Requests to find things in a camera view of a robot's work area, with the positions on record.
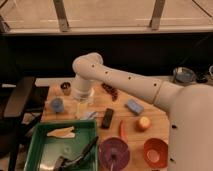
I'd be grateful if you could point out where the bunch of dark grapes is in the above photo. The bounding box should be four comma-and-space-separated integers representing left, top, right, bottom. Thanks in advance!
101, 83, 118, 101

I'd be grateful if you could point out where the blue sponge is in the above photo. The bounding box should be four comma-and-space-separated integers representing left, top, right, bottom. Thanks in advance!
125, 99, 144, 116

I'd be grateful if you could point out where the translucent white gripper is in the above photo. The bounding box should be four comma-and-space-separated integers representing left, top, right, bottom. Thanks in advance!
76, 98, 93, 118

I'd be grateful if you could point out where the green plastic tray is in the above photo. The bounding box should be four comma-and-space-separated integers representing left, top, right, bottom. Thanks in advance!
24, 120, 97, 171

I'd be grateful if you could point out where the black office chair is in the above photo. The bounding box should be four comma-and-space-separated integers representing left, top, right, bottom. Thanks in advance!
0, 77, 35, 171

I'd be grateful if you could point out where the orange bowl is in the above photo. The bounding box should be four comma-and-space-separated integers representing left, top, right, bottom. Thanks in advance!
143, 138, 168, 169

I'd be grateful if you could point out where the grey bowl on shelf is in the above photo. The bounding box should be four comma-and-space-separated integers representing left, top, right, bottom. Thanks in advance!
173, 67, 196, 83

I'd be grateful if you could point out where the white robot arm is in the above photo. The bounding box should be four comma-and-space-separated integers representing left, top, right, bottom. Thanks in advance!
72, 53, 213, 171

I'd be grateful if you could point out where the light blue cloth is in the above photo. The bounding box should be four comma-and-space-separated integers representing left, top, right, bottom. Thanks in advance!
81, 111, 98, 120

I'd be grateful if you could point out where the red yellow apple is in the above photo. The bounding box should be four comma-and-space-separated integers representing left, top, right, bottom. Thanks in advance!
137, 116, 151, 131

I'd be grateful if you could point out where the black rectangular block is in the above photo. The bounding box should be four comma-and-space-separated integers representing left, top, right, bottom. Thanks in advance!
101, 108, 114, 129

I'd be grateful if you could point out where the dark metal cup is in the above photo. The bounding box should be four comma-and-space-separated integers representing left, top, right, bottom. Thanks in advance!
60, 82, 71, 96

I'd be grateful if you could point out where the purple bowl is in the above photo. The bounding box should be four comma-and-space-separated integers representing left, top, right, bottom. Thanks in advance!
98, 137, 130, 171

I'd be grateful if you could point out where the metal spatula in tray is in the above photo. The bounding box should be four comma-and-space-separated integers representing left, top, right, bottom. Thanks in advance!
39, 156, 65, 171

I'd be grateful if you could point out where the blue cup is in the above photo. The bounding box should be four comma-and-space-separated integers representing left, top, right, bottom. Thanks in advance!
50, 98, 64, 113

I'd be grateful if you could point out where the orange carrot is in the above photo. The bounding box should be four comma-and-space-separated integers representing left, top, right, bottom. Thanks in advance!
119, 120, 127, 142

